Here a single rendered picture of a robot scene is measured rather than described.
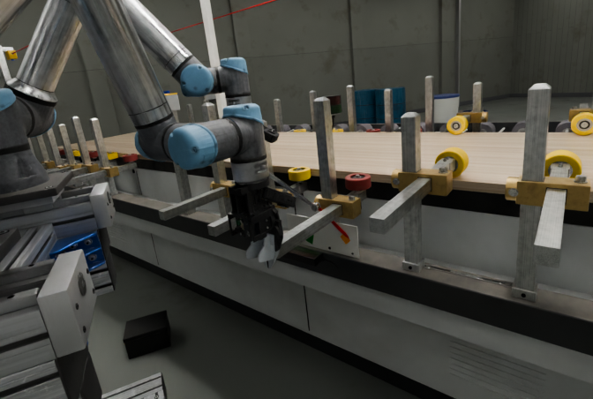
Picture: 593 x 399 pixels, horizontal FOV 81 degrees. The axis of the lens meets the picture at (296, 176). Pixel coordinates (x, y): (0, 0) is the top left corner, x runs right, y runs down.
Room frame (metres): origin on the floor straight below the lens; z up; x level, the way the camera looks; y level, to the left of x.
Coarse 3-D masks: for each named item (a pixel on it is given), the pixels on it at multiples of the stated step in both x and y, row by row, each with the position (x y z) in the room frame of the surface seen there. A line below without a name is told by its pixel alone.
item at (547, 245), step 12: (552, 168) 0.75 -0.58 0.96; (564, 168) 0.74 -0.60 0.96; (552, 192) 0.60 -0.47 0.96; (564, 192) 0.60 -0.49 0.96; (552, 204) 0.55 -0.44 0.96; (564, 204) 0.55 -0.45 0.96; (540, 216) 0.51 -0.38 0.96; (552, 216) 0.51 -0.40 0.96; (540, 228) 0.47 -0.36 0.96; (552, 228) 0.47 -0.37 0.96; (540, 240) 0.44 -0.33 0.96; (552, 240) 0.43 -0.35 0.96; (540, 252) 0.42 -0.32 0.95; (552, 252) 0.41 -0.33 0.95; (540, 264) 0.42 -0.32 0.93; (552, 264) 0.41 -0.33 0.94
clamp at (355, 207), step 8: (320, 200) 0.97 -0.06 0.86; (328, 200) 0.96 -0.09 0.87; (336, 200) 0.94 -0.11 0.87; (344, 200) 0.93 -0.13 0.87; (360, 200) 0.94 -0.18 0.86; (344, 208) 0.92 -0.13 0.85; (352, 208) 0.91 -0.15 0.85; (360, 208) 0.94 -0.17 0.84; (344, 216) 0.92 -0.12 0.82; (352, 216) 0.91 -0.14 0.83
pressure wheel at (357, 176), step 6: (354, 174) 1.07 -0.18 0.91; (360, 174) 1.06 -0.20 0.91; (366, 174) 1.05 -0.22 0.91; (348, 180) 1.02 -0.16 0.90; (354, 180) 1.00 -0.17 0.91; (360, 180) 1.00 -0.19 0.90; (366, 180) 1.00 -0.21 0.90; (348, 186) 1.02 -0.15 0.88; (354, 186) 1.00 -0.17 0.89; (360, 186) 1.00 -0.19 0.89; (366, 186) 1.00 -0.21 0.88
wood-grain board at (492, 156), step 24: (72, 144) 3.01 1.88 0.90; (120, 144) 2.62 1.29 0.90; (288, 144) 1.80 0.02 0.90; (312, 144) 1.72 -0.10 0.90; (336, 144) 1.65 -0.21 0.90; (360, 144) 1.58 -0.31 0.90; (384, 144) 1.52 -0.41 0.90; (432, 144) 1.41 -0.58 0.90; (456, 144) 1.36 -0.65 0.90; (480, 144) 1.31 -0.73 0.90; (504, 144) 1.27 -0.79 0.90; (552, 144) 1.19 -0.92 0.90; (576, 144) 1.15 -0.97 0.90; (288, 168) 1.30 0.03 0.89; (312, 168) 1.23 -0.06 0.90; (336, 168) 1.19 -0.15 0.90; (360, 168) 1.16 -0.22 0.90; (384, 168) 1.12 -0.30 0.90; (480, 168) 1.00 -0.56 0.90; (504, 168) 0.98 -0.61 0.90; (504, 192) 0.84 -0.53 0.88
